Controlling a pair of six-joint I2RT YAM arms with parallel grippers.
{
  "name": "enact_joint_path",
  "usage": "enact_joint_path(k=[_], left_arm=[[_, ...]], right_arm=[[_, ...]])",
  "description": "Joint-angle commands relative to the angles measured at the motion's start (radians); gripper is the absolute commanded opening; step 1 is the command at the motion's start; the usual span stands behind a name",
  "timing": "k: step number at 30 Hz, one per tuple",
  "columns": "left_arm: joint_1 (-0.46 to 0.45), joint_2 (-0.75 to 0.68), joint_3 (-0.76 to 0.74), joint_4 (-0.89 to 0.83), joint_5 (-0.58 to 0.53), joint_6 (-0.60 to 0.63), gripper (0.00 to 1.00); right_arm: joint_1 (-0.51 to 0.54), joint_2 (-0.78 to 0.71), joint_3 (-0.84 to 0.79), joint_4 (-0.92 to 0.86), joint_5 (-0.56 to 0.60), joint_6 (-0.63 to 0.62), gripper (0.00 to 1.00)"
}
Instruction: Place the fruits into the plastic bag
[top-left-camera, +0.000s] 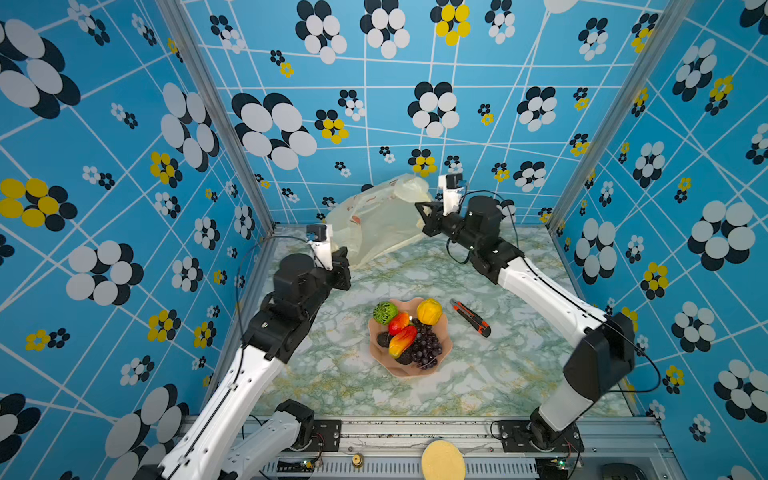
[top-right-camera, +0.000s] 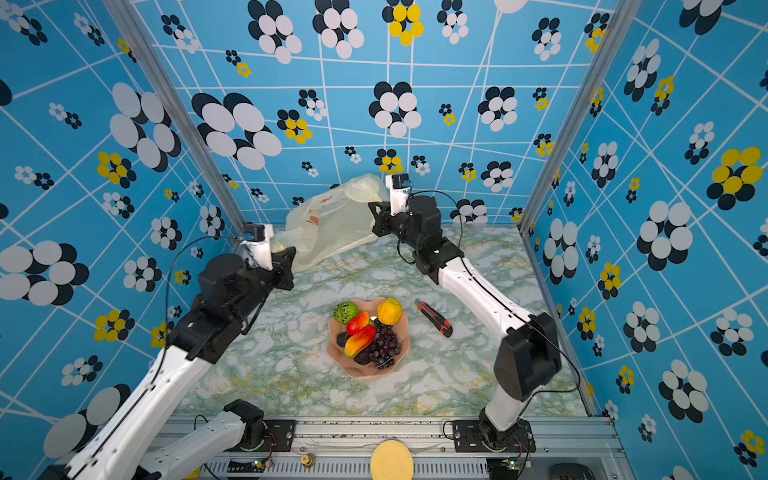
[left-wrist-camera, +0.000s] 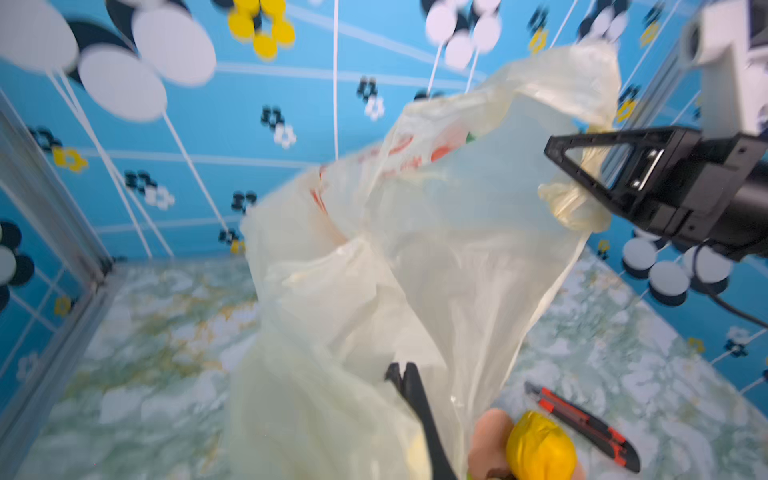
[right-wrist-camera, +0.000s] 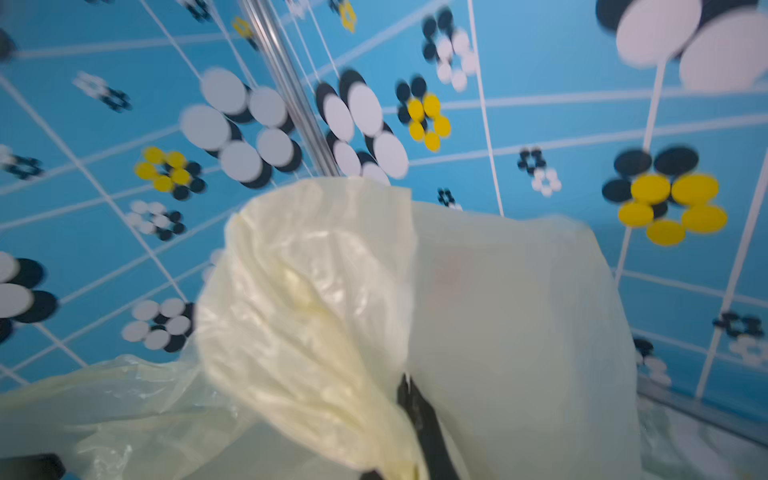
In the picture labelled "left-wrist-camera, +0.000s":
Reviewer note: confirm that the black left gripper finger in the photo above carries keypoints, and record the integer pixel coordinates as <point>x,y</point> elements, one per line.
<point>410,386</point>

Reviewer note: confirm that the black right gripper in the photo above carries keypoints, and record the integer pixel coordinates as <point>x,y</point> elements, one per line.
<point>672,181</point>

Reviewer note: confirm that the translucent yellowish plastic bag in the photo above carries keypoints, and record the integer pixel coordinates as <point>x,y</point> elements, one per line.
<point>441,245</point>

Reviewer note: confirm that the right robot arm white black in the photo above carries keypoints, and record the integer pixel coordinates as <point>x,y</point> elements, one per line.
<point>677,184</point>

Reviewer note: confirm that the pink scalloped fruit plate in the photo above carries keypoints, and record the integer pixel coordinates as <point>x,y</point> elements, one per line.
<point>487,459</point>

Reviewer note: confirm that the yellow lemon fruit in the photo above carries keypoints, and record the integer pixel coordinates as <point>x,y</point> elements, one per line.
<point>538,449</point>

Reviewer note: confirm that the red black utility knife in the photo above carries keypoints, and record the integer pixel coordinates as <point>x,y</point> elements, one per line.
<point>601,435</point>

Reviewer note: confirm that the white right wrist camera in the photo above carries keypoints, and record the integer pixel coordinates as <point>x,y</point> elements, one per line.
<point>726,42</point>

